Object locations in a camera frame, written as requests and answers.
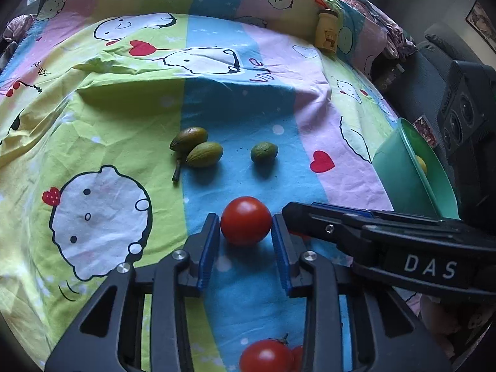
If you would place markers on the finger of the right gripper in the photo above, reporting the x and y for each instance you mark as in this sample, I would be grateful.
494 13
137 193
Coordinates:
343 209
329 226

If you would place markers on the colourful cartoon bed sheet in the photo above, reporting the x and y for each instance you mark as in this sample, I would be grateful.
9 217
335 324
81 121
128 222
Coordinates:
98 89

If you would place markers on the pink clothes pile right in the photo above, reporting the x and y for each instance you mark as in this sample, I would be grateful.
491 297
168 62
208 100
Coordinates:
399 45

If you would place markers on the small yellow lemon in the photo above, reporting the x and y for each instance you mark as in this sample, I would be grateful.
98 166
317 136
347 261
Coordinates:
422 164

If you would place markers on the green olive fruit middle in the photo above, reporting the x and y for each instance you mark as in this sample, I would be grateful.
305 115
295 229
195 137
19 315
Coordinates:
204 155

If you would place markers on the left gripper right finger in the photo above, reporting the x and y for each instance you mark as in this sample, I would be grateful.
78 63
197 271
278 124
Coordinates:
344 310

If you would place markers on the green olive fruit left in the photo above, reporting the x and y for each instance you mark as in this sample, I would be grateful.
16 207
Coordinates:
187 139

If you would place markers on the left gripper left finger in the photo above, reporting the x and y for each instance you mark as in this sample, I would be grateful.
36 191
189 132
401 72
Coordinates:
106 334

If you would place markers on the small round green fruit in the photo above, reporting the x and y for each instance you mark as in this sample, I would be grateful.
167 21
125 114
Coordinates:
264 152

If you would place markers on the red tomato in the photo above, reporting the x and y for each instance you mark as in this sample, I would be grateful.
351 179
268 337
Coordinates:
297 353
266 355
245 221

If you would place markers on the person's hand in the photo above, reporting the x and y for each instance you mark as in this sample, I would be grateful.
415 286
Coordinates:
454 322

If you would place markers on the green plastic bowl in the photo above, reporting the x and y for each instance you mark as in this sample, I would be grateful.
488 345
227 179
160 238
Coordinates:
409 189

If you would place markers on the yellow cartoon bottle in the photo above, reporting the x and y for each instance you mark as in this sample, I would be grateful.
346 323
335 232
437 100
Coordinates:
326 34

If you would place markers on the black camera box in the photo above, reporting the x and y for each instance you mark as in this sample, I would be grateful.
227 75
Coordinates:
466 117

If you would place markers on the dark grey sofa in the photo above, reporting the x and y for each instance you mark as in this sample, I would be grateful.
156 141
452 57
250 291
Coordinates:
419 90

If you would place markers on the pink crumpled clothes left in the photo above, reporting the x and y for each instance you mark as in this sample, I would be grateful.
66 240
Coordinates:
17 28

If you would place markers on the green olive fruit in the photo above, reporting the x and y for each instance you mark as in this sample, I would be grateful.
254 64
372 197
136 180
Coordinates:
187 139
204 155

